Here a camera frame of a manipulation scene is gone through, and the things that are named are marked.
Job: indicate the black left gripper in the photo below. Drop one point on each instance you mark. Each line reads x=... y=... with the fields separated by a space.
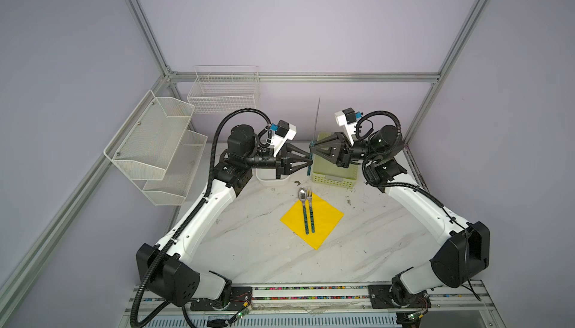
x=284 y=165

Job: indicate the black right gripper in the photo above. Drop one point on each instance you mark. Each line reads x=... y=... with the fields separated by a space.
x=335 y=152

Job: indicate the knife with green handle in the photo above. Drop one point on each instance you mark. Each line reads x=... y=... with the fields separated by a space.
x=314 y=136

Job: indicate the spoon with green handle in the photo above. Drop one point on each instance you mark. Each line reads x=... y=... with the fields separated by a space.
x=302 y=196

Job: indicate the fork with green handle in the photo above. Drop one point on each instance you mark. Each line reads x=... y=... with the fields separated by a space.
x=311 y=212

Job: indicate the yellow paper napkin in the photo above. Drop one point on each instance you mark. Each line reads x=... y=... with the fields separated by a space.
x=322 y=218

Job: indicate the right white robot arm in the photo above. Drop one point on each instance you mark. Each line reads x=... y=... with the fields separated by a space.
x=464 y=246

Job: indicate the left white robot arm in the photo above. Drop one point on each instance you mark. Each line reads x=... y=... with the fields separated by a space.
x=166 y=267

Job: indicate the light green perforated basket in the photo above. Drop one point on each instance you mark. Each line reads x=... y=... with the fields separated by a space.
x=325 y=172

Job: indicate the white plastic cutlery tub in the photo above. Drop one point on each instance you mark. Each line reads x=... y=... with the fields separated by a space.
x=267 y=177

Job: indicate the lower white mesh shelf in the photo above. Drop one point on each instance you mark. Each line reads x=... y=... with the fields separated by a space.
x=174 y=188

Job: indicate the white mesh shelf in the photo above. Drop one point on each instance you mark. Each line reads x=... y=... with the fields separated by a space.
x=144 y=147
x=174 y=188

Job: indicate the upper white mesh shelf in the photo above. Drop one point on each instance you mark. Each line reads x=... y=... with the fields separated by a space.
x=144 y=147

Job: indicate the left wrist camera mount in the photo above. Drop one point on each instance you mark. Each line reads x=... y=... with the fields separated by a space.
x=282 y=132

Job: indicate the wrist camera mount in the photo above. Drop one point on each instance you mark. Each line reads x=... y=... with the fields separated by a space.
x=347 y=119
x=282 y=132

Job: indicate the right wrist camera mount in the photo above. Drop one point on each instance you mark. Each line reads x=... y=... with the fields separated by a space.
x=347 y=119

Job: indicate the white wire wall basket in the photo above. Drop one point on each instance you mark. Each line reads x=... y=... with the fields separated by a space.
x=224 y=89

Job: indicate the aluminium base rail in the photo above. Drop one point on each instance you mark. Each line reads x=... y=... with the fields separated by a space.
x=337 y=305

